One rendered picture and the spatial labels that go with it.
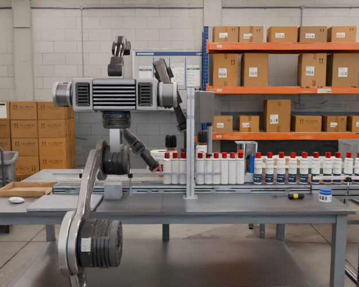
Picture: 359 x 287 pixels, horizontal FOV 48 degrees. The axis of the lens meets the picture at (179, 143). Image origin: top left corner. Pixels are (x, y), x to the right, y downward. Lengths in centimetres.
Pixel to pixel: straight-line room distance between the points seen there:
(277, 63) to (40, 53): 406
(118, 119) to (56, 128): 390
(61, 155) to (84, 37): 233
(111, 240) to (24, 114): 447
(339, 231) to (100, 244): 139
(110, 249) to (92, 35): 592
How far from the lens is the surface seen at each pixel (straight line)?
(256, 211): 222
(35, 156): 587
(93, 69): 713
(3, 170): 444
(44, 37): 740
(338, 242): 243
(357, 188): 282
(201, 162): 256
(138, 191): 258
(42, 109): 579
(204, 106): 242
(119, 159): 191
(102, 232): 152
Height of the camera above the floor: 143
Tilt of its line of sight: 6 degrees down
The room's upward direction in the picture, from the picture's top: straight up
